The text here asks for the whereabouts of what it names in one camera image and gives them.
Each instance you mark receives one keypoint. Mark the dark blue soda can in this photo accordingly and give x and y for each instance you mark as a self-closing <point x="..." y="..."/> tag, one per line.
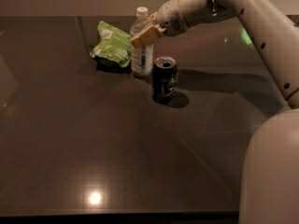
<point x="164" y="76"/>

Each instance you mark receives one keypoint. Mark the clear blue-label plastic bottle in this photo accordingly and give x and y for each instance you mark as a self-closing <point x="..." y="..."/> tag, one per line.
<point x="141" y="58"/>

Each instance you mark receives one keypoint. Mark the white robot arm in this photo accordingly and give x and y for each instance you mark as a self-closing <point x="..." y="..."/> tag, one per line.
<point x="269" y="191"/>

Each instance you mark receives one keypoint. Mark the green rice chip bag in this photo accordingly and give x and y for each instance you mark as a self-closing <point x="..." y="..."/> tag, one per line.
<point x="113" y="49"/>

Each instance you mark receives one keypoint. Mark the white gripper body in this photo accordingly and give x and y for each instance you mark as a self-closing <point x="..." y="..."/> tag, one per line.
<point x="169" y="19"/>

